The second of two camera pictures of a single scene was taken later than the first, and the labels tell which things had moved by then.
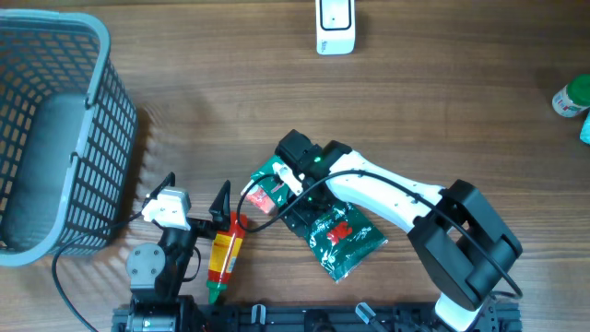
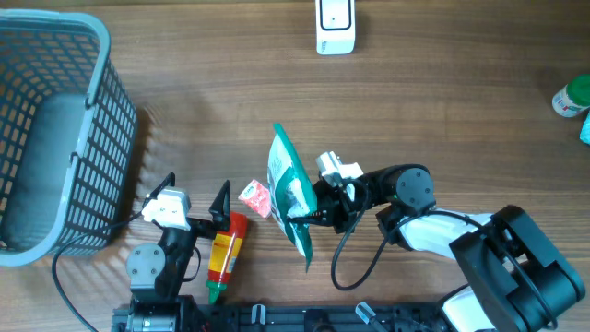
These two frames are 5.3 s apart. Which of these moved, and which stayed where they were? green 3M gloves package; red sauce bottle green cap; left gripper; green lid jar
Moved: green 3M gloves package
Stayed: green lid jar; red sauce bottle green cap; left gripper
